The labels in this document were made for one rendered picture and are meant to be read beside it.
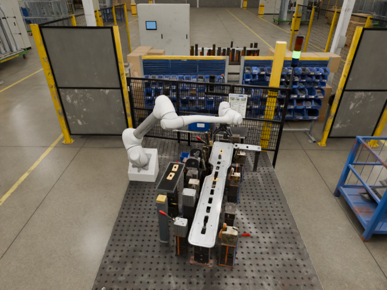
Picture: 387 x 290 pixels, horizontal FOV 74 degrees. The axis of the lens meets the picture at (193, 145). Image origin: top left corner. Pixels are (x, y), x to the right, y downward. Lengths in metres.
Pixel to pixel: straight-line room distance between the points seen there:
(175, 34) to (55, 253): 7.27
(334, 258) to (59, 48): 4.61
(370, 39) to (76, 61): 4.42
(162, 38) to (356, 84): 6.06
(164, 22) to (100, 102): 4.89
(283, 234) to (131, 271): 1.26
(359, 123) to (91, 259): 4.66
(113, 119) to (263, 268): 3.56
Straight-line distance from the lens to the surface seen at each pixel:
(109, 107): 4.69
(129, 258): 2.21
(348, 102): 5.06
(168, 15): 8.94
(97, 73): 4.51
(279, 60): 2.94
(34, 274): 3.32
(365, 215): 3.78
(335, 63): 5.84
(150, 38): 9.11
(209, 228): 1.94
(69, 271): 3.18
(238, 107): 3.06
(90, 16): 6.49
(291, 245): 2.37
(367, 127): 5.51
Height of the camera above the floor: 2.48
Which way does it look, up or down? 32 degrees down
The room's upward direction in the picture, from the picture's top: straight up
